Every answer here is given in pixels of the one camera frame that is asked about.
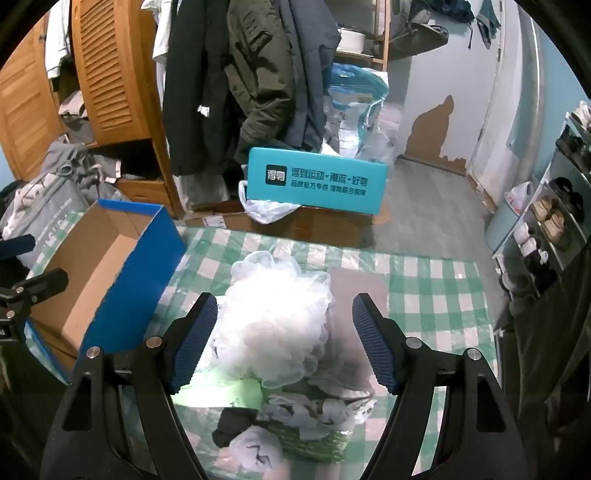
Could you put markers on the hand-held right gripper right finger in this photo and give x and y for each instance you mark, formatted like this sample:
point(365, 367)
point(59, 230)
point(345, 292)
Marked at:
point(376, 344)

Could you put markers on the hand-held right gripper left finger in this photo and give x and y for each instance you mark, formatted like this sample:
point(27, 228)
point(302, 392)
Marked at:
point(194, 344)

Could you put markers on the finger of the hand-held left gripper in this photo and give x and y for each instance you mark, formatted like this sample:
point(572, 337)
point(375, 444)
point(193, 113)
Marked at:
point(44, 284)
point(16, 245)

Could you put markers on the blue cardboard box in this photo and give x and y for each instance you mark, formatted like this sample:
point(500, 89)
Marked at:
point(152, 277)

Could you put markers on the white mesh bath loofah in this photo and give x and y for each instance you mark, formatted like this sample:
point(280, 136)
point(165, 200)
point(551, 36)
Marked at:
point(272, 318)

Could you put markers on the dark sock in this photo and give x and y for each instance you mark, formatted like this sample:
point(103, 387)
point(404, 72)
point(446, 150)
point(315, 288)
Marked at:
point(231, 424)

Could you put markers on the green glitter sponge cloth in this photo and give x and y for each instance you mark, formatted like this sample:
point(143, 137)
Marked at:
point(318, 447)

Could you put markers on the grey storage bag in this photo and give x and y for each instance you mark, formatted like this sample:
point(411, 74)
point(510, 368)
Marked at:
point(51, 207)

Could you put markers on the green checkered tablecloth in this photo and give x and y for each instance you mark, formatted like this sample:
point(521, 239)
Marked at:
point(429, 295)

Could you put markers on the grey hoodie pile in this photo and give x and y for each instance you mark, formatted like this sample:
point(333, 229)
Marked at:
point(69, 161)

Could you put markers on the white plastic bags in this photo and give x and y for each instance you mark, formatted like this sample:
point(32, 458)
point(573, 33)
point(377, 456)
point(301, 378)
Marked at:
point(300, 410)

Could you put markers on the pale sock roll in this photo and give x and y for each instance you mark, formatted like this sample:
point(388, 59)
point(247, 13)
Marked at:
point(254, 450)

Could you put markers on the brown cardboard box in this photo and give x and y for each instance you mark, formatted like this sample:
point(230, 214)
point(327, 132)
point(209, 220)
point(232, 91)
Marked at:
point(323, 226)

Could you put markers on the teal printed box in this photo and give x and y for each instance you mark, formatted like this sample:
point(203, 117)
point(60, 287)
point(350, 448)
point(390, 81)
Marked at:
point(318, 182)

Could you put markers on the white shoes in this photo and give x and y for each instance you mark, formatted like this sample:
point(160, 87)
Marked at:
point(526, 235)

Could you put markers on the wooden louvered wardrobe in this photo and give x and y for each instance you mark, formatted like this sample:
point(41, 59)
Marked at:
point(115, 69)

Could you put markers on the small white plastic bag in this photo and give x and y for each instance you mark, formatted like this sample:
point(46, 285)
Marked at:
point(519, 194)

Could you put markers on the white hanging garment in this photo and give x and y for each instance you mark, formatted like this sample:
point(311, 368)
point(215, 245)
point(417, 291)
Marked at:
point(57, 41)

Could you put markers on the brown shoes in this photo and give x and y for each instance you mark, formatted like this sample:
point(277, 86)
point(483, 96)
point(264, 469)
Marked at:
point(549, 217)

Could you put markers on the black jacket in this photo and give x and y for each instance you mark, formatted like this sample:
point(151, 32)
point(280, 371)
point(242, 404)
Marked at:
point(194, 92)

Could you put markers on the black shoes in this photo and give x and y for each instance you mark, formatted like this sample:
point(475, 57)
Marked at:
point(565, 189)

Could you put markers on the white shirt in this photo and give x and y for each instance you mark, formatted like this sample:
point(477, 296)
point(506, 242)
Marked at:
point(159, 41)

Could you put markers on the clear blue plastic bag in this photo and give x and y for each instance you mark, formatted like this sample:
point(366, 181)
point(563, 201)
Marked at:
point(355, 92)

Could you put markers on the white door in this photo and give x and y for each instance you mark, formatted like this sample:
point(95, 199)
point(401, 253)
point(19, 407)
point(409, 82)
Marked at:
point(503, 115)

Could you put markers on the shoe rack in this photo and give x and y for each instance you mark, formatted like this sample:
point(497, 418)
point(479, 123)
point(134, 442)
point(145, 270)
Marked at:
point(575, 161)

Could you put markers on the olive jacket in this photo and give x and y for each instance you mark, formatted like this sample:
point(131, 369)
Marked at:
point(263, 83)

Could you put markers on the grey-blue jacket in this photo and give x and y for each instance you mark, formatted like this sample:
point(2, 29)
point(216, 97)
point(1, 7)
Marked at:
point(309, 55)

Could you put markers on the white pot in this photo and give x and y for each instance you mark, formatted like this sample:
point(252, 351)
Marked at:
point(352, 40)

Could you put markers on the olive hanging bag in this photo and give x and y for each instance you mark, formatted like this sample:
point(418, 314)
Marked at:
point(415, 37)

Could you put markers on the wooden shelf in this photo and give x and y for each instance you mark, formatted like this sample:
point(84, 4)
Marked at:
point(381, 27)

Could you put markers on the teal hanging garment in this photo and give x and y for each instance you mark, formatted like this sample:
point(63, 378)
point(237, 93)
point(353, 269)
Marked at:
point(488, 18)

